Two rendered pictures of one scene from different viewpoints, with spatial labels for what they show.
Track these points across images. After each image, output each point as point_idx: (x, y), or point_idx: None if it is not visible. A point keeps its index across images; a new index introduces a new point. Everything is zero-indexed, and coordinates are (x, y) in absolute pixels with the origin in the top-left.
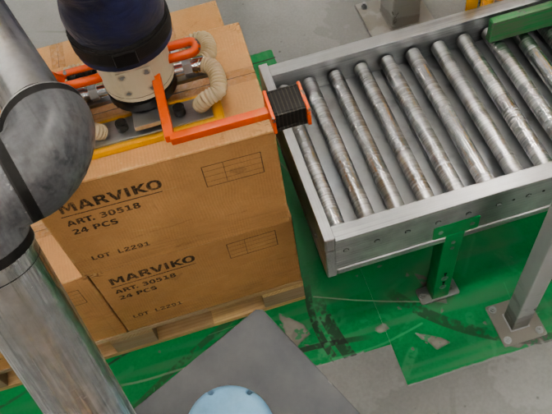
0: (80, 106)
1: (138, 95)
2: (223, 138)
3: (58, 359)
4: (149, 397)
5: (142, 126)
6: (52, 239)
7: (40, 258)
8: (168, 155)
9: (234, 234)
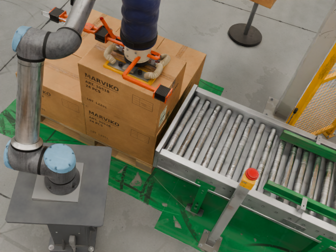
0: (76, 40)
1: (130, 58)
2: (144, 90)
3: (26, 94)
4: None
5: (124, 68)
6: None
7: (40, 67)
8: (124, 82)
9: (134, 127)
